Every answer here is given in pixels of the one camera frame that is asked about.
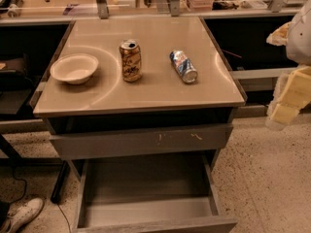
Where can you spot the gold soda can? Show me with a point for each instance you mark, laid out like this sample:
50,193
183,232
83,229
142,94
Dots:
131,60

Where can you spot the blue silver redbull can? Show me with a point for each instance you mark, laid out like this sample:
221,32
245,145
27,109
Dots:
183,66

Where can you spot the white sneaker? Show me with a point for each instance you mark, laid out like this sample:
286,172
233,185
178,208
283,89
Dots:
11,223

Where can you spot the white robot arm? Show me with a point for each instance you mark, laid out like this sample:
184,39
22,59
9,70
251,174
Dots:
295,36

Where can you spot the grey drawer cabinet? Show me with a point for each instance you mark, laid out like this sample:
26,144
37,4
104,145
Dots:
158,99

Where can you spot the white paper bowl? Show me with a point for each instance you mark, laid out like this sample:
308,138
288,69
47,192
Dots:
74,68

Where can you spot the open middle drawer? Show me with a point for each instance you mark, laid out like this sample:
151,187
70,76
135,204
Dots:
160,193

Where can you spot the black tool on bench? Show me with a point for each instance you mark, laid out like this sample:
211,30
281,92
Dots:
11,7

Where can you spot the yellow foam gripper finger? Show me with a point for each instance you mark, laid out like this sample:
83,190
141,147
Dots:
292,93

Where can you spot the closed top drawer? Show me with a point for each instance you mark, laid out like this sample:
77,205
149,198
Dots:
141,141

